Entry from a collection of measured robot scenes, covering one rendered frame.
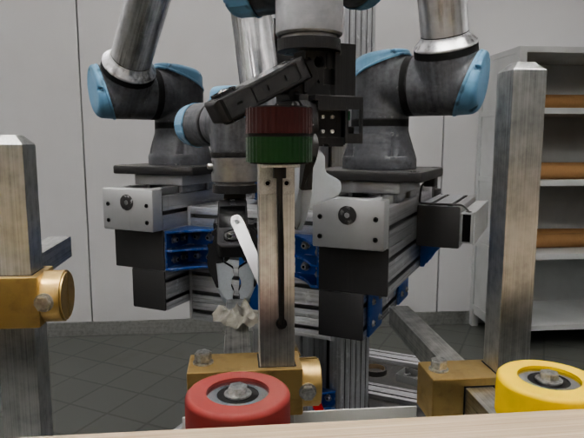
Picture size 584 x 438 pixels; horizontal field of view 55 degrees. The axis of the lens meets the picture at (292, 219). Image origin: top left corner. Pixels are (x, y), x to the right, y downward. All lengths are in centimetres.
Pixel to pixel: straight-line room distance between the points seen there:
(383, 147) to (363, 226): 19
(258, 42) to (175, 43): 216
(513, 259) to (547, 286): 313
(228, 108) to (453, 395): 38
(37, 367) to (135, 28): 77
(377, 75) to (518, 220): 58
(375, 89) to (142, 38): 47
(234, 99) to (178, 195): 71
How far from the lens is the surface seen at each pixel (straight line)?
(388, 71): 112
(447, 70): 107
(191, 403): 44
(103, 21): 329
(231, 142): 87
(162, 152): 134
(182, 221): 130
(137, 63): 125
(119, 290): 333
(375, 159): 110
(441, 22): 107
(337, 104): 63
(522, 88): 61
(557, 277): 376
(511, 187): 61
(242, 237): 64
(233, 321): 74
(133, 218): 124
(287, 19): 63
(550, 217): 367
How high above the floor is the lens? 110
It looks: 8 degrees down
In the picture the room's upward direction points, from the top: straight up
